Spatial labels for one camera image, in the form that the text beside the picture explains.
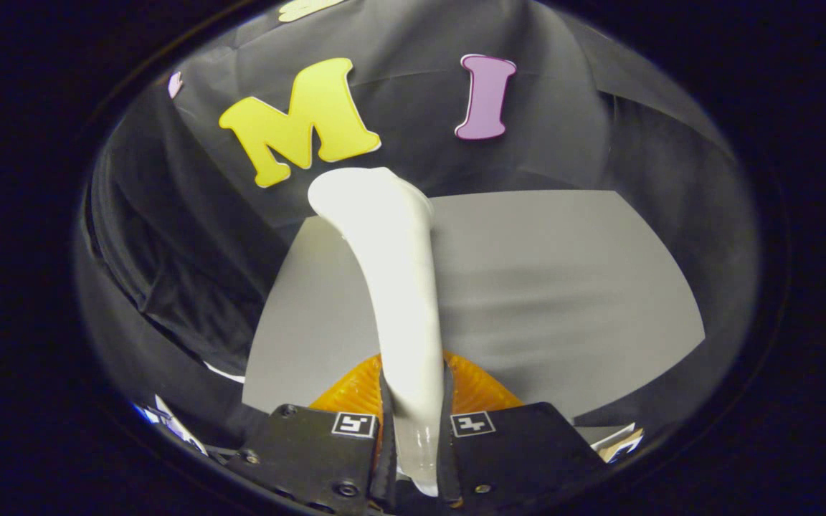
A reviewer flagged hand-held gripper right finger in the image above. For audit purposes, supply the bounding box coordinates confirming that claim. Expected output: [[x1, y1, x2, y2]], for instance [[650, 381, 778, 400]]
[[436, 350, 609, 511]]

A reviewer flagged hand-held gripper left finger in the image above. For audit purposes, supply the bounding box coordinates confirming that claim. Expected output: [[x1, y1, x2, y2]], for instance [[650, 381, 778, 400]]
[[223, 353, 398, 514]]

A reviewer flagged white garment steamer with hose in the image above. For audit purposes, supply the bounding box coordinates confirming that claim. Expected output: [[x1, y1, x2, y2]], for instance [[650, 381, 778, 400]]
[[308, 167, 450, 497]]

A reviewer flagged black suit jacket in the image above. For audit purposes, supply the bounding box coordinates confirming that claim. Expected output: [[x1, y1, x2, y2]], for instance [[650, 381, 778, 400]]
[[89, 143, 292, 373]]

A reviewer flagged grey cabinet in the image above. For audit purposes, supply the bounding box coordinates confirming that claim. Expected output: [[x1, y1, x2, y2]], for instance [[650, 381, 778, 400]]
[[242, 189, 706, 420]]

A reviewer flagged black backdrop cloth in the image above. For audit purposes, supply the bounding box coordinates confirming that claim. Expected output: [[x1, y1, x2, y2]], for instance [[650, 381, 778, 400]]
[[75, 0, 759, 445]]

